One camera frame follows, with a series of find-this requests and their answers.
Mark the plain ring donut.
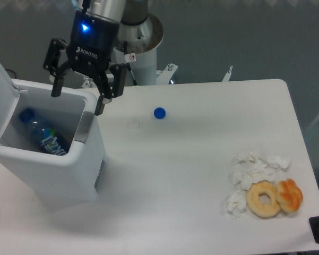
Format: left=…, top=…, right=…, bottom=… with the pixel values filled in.
left=246, top=181, right=281, bottom=218

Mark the white table bracket right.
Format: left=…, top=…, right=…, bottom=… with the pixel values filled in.
left=222, top=65, right=233, bottom=82

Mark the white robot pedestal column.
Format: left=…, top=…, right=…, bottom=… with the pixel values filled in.
left=111, top=13, right=163, bottom=86

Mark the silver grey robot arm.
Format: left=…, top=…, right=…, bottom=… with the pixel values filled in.
left=43, top=1, right=131, bottom=116

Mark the crumpled white tissue large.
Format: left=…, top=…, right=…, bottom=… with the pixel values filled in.
left=230, top=150, right=275, bottom=191

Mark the orange twisted bread roll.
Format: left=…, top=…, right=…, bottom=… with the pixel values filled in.
left=275, top=178, right=303, bottom=213

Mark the blue bottle cap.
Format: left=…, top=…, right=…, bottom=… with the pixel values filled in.
left=153, top=107, right=166, bottom=120

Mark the clear bottle cap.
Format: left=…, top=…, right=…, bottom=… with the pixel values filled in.
left=128, top=119, right=140, bottom=130

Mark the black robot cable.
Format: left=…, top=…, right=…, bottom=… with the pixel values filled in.
left=123, top=41, right=138, bottom=87

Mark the blue plastic water bottle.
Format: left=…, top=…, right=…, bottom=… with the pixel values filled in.
left=19, top=108, right=70, bottom=156

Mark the crumpled white tissue lower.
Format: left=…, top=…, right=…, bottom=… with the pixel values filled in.
left=226, top=191, right=247, bottom=219

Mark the white trash can body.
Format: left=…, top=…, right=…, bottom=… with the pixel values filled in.
left=0, top=79, right=107, bottom=200

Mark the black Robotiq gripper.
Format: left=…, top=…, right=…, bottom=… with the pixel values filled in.
left=43, top=11, right=127, bottom=116

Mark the crumpled white tissue upper right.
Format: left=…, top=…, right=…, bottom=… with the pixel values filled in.
left=266, top=155, right=291, bottom=169

